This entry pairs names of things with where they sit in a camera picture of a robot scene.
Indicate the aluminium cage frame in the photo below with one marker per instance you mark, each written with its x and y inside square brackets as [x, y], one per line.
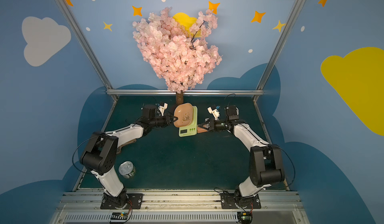
[246, 36]

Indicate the clear plastic bottle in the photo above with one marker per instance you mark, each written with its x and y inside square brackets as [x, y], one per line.
[127, 169]

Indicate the green electronic kitchen scale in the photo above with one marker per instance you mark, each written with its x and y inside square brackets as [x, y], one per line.
[191, 128]

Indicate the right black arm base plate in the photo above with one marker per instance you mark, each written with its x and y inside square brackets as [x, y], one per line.
[233, 201]

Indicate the right small circuit board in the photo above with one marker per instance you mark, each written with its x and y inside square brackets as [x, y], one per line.
[244, 218]

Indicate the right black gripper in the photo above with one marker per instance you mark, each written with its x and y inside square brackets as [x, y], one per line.
[211, 125]

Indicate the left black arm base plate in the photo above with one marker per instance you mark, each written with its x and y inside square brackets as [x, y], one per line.
[122, 202]

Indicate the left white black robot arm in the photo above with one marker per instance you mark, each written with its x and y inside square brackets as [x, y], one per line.
[99, 155]

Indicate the pink square bowl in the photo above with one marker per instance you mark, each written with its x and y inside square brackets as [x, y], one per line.
[184, 113]

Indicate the left small circuit board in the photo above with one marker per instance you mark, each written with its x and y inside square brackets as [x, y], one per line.
[119, 217]

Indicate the brown slotted scoop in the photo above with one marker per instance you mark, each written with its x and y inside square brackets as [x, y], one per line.
[119, 148]

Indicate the small circuit board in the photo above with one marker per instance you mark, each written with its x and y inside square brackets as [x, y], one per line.
[119, 217]
[244, 218]

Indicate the pink cherry blossom tree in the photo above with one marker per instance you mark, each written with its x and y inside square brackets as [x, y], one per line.
[177, 50]

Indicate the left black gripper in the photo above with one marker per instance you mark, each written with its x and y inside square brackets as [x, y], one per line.
[165, 121]

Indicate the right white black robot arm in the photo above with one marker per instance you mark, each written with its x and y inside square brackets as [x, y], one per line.
[266, 166]

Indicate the orange power strip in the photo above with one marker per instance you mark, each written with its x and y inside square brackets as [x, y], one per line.
[201, 130]

